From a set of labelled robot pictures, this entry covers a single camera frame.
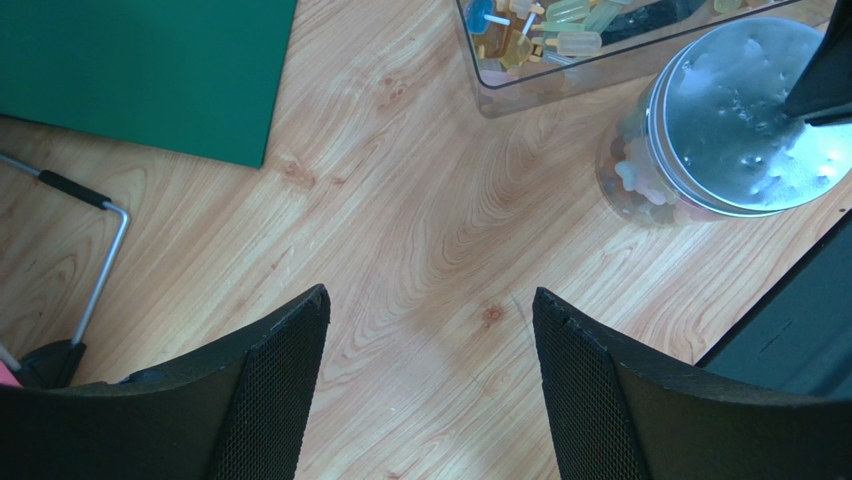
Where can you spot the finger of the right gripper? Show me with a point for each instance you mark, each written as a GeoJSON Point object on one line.
{"type": "Point", "coordinates": [822, 94]}

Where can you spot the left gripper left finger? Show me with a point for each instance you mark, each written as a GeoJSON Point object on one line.
{"type": "Point", "coordinates": [235, 408]}

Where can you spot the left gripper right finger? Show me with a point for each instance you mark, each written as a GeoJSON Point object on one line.
{"type": "Point", "coordinates": [620, 409]}

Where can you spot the silver round jar lid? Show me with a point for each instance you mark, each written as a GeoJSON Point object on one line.
{"type": "Point", "coordinates": [717, 115]}

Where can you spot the clear plastic jar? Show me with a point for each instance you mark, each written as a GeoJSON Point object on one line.
{"type": "Point", "coordinates": [631, 177]}

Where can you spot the clear compartment candy box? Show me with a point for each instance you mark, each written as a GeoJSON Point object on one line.
{"type": "Point", "coordinates": [524, 54]}

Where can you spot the metal board stand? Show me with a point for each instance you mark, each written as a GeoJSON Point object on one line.
{"type": "Point", "coordinates": [59, 242]}

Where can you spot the black base mat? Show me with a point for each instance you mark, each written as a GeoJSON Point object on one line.
{"type": "Point", "coordinates": [797, 337]}

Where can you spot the green cutting mat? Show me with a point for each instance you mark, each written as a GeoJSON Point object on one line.
{"type": "Point", "coordinates": [195, 77]}

